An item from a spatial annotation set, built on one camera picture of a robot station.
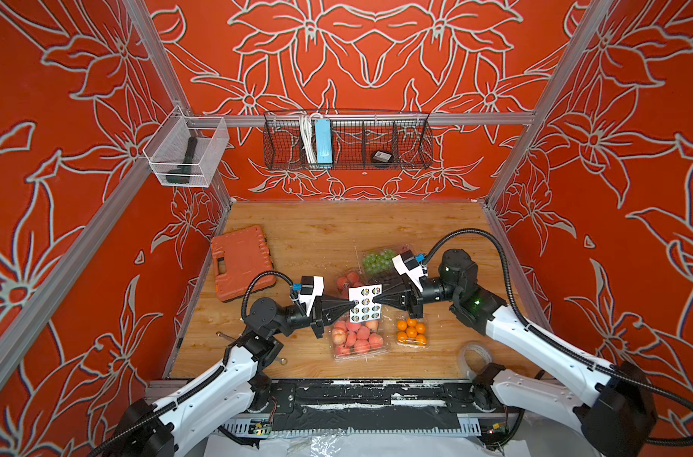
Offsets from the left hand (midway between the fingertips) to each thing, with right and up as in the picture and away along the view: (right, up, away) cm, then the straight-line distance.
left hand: (352, 304), depth 63 cm
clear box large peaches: (+3, -15, +16) cm, 22 cm away
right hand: (+6, +2, 0) cm, 6 cm away
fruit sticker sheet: (+3, -1, +1) cm, 3 cm away
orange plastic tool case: (-38, +5, +34) cm, 51 cm away
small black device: (+11, +42, +32) cm, 54 cm away
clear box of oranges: (+18, -13, +18) cm, 29 cm away
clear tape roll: (+35, -19, +16) cm, 43 cm away
